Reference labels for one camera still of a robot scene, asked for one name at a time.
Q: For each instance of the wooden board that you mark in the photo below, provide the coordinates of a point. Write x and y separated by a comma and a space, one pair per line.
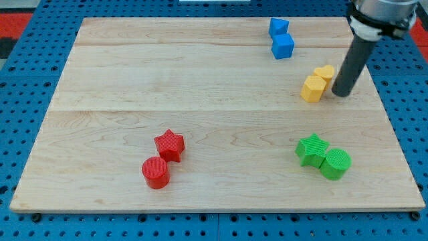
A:
216, 82

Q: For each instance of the red cylinder block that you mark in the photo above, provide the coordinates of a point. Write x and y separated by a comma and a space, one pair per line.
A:
156, 172

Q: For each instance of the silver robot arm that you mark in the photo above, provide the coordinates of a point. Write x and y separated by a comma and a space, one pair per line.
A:
370, 20

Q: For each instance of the yellow heart block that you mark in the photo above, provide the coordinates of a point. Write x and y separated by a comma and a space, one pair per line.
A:
326, 72

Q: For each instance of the yellow hexagon block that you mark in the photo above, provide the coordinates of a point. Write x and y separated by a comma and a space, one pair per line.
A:
313, 88

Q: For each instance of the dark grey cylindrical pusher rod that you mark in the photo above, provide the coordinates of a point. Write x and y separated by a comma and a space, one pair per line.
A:
352, 66

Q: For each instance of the red star block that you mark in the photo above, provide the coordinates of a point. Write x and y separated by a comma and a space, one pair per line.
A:
170, 146

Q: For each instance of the green star block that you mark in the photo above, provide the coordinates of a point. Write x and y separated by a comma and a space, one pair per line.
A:
311, 151

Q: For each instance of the green cylinder block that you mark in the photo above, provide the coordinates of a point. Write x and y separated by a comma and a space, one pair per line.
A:
335, 164

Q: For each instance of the blue cube block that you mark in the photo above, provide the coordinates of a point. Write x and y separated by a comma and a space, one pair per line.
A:
282, 46

